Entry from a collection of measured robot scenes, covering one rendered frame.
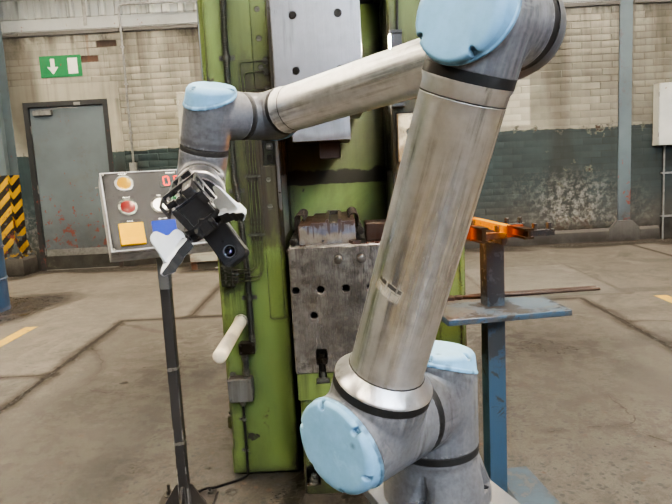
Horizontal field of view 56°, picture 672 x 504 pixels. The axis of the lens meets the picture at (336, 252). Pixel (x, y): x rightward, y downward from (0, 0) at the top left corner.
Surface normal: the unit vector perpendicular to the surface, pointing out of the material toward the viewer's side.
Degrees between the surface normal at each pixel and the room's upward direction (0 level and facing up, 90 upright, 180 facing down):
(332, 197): 90
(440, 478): 70
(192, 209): 105
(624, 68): 90
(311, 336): 90
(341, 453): 95
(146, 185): 60
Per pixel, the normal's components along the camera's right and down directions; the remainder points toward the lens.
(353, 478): -0.69, 0.22
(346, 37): 0.00, 0.14
